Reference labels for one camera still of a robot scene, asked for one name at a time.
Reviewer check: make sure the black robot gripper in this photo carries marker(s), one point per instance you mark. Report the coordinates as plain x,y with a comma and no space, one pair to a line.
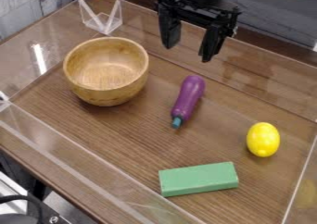
199,12

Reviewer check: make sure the purple toy eggplant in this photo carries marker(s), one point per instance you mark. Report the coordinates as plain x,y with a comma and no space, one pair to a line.
190,93

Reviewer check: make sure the brown wooden bowl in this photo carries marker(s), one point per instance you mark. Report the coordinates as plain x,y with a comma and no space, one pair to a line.
107,70

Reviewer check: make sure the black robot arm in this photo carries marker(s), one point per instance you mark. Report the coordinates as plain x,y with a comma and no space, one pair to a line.
214,15

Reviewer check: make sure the yellow toy lemon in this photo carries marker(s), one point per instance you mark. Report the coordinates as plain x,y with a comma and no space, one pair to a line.
262,139

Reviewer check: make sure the green rectangular block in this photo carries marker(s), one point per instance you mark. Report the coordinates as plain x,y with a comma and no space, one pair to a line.
198,179

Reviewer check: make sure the clear acrylic corner bracket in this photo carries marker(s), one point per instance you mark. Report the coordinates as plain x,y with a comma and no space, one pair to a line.
104,23

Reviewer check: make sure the clear acrylic tray wall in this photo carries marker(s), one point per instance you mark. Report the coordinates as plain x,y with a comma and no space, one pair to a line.
91,183

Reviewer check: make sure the black metal bracket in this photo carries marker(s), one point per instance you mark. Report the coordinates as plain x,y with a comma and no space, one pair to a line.
49,215

